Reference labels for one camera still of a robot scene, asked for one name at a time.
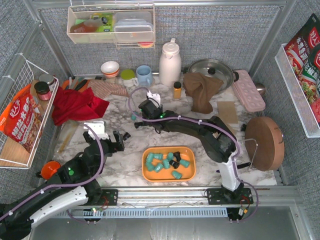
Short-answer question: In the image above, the cream wall shelf basket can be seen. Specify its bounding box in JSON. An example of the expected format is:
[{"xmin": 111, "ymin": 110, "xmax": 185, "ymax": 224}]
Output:
[{"xmin": 66, "ymin": 2, "xmax": 156, "ymax": 48}]

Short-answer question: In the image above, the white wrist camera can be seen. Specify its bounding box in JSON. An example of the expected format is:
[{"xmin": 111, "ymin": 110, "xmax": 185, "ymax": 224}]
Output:
[
  {"xmin": 146, "ymin": 91, "xmax": 161, "ymax": 107},
  {"xmin": 83, "ymin": 120, "xmax": 110, "ymax": 140}
]

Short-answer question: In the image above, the white wire wall basket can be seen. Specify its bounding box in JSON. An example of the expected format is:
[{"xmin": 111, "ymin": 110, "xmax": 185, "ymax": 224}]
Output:
[{"xmin": 0, "ymin": 53, "xmax": 60, "ymax": 169}]

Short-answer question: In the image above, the pink egg tray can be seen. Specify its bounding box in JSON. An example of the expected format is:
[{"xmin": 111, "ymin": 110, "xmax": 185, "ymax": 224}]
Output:
[{"xmin": 232, "ymin": 70, "xmax": 266, "ymax": 113}]

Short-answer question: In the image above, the clear plastic food container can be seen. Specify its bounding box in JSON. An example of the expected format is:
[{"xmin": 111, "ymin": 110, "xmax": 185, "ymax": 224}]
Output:
[{"xmin": 113, "ymin": 11, "xmax": 154, "ymax": 43}]

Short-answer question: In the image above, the orange spice bottle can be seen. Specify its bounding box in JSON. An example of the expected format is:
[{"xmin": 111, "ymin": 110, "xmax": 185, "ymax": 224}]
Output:
[{"xmin": 173, "ymin": 81, "xmax": 182, "ymax": 99}]

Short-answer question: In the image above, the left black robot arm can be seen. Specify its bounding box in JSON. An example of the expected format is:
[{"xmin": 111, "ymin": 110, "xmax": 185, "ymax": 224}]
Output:
[{"xmin": 0, "ymin": 131, "xmax": 125, "ymax": 240}]

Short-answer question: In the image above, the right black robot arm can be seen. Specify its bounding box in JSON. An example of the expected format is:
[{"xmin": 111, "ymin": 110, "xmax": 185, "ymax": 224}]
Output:
[{"xmin": 138, "ymin": 99, "xmax": 244, "ymax": 202}]

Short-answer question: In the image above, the teal coffee capsule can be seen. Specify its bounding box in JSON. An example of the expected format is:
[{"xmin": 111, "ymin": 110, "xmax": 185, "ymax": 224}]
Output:
[
  {"xmin": 166, "ymin": 152, "xmax": 174, "ymax": 161},
  {"xmin": 162, "ymin": 159, "xmax": 170, "ymax": 169},
  {"xmin": 179, "ymin": 159, "xmax": 190, "ymax": 168},
  {"xmin": 131, "ymin": 114, "xmax": 137, "ymax": 121},
  {"xmin": 153, "ymin": 153, "xmax": 164, "ymax": 161},
  {"xmin": 146, "ymin": 152, "xmax": 154, "ymax": 163},
  {"xmin": 154, "ymin": 163, "xmax": 164, "ymax": 173},
  {"xmin": 171, "ymin": 170, "xmax": 182, "ymax": 180}
]

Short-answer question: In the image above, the orange plastic tray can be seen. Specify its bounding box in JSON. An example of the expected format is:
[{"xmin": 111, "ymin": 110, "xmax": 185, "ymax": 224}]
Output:
[{"xmin": 142, "ymin": 146, "xmax": 196, "ymax": 182}]

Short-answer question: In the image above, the purple handled knife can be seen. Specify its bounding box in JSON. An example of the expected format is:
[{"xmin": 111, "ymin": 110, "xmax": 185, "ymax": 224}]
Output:
[{"xmin": 216, "ymin": 162, "xmax": 251, "ymax": 173}]

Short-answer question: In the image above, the white thermos jug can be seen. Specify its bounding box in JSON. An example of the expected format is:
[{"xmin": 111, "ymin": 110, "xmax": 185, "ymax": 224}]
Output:
[{"xmin": 159, "ymin": 38, "xmax": 182, "ymax": 87}]

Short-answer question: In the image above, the orange cup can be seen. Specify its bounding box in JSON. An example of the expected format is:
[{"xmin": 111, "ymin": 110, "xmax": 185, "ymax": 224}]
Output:
[{"xmin": 40, "ymin": 160, "xmax": 61, "ymax": 180}]

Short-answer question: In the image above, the steel pot with lid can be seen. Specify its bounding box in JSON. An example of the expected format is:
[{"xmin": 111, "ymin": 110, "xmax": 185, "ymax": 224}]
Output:
[{"xmin": 183, "ymin": 59, "xmax": 240, "ymax": 95}]

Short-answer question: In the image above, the white orange striped bowl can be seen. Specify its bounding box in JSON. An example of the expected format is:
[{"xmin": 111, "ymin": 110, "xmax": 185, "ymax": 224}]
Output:
[{"xmin": 100, "ymin": 61, "xmax": 120, "ymax": 78}]

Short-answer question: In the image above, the silver lid glass jar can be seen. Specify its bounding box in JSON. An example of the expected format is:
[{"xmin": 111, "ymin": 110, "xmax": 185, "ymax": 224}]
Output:
[{"xmin": 38, "ymin": 73, "xmax": 55, "ymax": 86}]

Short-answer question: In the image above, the red cloth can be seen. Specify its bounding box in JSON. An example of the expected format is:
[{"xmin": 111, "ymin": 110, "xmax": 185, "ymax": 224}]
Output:
[{"xmin": 52, "ymin": 87, "xmax": 110, "ymax": 126}]

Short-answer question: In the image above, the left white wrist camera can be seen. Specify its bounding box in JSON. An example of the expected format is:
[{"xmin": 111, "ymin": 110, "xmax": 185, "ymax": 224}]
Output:
[{"xmin": 83, "ymin": 120, "xmax": 110, "ymax": 140}]

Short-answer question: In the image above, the brown cloth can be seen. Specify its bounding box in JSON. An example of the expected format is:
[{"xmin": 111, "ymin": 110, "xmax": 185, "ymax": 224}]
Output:
[{"xmin": 183, "ymin": 72, "xmax": 224, "ymax": 114}]

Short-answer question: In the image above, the red lid glass jar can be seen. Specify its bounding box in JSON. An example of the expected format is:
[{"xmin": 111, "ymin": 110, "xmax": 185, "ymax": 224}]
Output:
[{"xmin": 34, "ymin": 81, "xmax": 52, "ymax": 101}]

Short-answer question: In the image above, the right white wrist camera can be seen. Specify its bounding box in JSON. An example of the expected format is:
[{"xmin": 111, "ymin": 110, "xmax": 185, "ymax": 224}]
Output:
[{"xmin": 146, "ymin": 91, "xmax": 161, "ymax": 107}]

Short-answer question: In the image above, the red snack bag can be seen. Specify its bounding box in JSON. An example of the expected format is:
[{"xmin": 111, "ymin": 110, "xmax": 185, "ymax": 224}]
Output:
[{"xmin": 0, "ymin": 84, "xmax": 43, "ymax": 153}]

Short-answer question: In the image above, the black small lid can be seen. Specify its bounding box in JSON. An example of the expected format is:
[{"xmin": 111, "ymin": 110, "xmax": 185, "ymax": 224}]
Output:
[{"xmin": 240, "ymin": 124, "xmax": 247, "ymax": 132}]

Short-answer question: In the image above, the blue mug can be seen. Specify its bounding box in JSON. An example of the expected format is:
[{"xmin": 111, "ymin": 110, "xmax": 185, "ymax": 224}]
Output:
[{"xmin": 136, "ymin": 65, "xmax": 154, "ymax": 87}]

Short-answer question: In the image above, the black coffee capsule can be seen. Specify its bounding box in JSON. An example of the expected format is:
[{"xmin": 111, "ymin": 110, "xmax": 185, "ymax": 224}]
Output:
[
  {"xmin": 123, "ymin": 132, "xmax": 131, "ymax": 141},
  {"xmin": 173, "ymin": 151, "xmax": 181, "ymax": 163},
  {"xmin": 169, "ymin": 160, "xmax": 180, "ymax": 169},
  {"xmin": 134, "ymin": 122, "xmax": 144, "ymax": 129}
]

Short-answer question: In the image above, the green lid white cup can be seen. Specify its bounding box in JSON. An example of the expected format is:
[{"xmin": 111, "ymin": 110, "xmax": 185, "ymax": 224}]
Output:
[{"xmin": 120, "ymin": 69, "xmax": 139, "ymax": 88}]

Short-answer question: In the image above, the striped beige cloth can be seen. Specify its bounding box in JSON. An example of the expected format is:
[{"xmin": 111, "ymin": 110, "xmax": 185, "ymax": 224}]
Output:
[{"xmin": 88, "ymin": 79, "xmax": 129, "ymax": 99}]

